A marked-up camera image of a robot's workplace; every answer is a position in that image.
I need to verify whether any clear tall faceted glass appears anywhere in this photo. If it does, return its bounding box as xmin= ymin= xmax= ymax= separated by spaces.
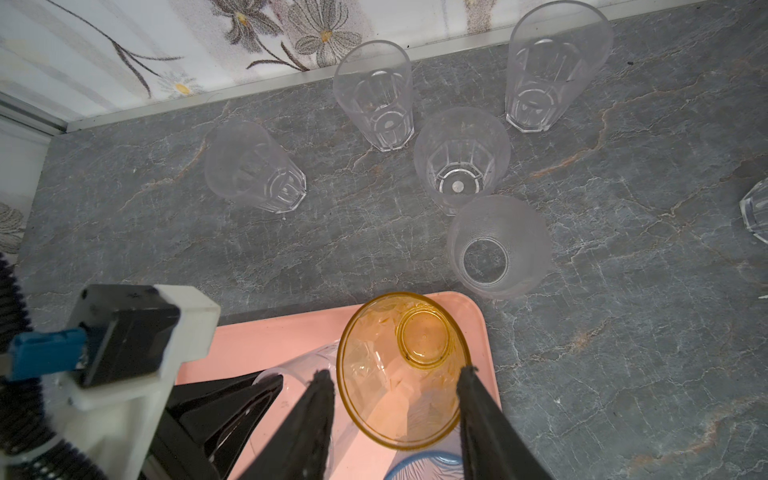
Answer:
xmin=333 ymin=40 xmax=415 ymax=152

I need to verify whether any clear tall glass back right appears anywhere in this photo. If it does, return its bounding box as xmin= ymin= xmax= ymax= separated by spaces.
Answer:
xmin=505 ymin=1 xmax=614 ymax=133

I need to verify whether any clear faceted glass near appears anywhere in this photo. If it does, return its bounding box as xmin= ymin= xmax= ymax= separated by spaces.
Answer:
xmin=202 ymin=119 xmax=307 ymax=214

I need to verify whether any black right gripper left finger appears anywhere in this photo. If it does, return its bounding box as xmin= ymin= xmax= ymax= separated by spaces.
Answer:
xmin=240 ymin=369 xmax=335 ymax=479

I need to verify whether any pink faceted glass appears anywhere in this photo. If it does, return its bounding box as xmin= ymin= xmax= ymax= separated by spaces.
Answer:
xmin=739 ymin=178 xmax=768 ymax=244

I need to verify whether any clear round glass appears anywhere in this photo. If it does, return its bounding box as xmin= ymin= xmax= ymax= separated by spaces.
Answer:
xmin=250 ymin=341 xmax=358 ymax=479

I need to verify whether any blue frosted glass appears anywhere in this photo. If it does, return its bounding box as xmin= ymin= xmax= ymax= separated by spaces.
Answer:
xmin=384 ymin=451 xmax=464 ymax=480

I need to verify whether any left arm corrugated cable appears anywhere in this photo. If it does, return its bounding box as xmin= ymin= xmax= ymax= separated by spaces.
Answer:
xmin=0 ymin=251 xmax=109 ymax=480

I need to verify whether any clear faceted short glass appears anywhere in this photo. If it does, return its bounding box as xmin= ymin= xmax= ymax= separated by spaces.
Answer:
xmin=414 ymin=107 xmax=511 ymax=216

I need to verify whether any yellow transparent glass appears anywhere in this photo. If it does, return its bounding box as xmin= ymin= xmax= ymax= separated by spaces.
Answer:
xmin=336 ymin=292 xmax=472 ymax=451

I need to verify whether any frosted dotted glass centre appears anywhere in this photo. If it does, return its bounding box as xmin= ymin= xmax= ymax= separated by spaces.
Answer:
xmin=447 ymin=195 xmax=552 ymax=300

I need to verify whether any pink plastic tray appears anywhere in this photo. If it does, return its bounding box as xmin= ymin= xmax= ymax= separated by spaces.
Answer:
xmin=173 ymin=291 xmax=501 ymax=479

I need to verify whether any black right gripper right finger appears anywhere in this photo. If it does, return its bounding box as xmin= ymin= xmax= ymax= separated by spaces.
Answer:
xmin=457 ymin=365 xmax=552 ymax=480

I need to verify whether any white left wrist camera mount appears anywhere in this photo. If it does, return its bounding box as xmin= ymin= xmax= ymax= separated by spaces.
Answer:
xmin=1 ymin=285 xmax=221 ymax=479

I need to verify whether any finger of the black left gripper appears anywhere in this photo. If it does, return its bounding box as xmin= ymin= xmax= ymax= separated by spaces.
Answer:
xmin=140 ymin=373 xmax=283 ymax=479

